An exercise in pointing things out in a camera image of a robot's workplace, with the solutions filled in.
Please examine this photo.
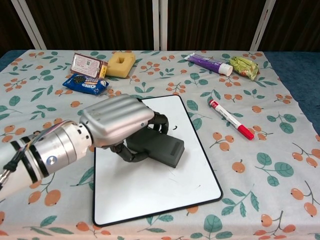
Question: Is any dark grey whiteboard eraser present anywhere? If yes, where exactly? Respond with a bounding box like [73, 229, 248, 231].
[126, 126, 185, 169]

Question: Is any brown printed card box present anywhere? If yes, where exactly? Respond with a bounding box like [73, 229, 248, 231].
[70, 52, 109, 79]

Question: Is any green snack packet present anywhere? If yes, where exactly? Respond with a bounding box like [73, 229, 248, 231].
[229, 55, 260, 81]

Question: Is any white board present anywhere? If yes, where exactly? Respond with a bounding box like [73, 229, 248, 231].
[92, 94, 224, 228]

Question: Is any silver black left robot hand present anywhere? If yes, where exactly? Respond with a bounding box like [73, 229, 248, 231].
[78, 93, 170, 163]

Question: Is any red white marker pen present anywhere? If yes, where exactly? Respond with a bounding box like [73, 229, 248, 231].
[208, 99, 255, 141]

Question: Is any purple toothpaste tube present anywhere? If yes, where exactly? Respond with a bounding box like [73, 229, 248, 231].
[184, 53, 234, 77]

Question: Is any floral patterned tablecloth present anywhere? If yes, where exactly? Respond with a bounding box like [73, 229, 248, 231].
[0, 49, 320, 240]

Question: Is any white metal frame post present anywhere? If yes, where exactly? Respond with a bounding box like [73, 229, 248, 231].
[11, 0, 47, 50]
[152, 0, 168, 51]
[250, 0, 276, 52]

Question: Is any blue Oreo cookie pack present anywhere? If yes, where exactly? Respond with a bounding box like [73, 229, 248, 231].
[62, 73, 110, 96]

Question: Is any yellow sponge with hole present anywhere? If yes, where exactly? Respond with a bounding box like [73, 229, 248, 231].
[105, 51, 137, 78]

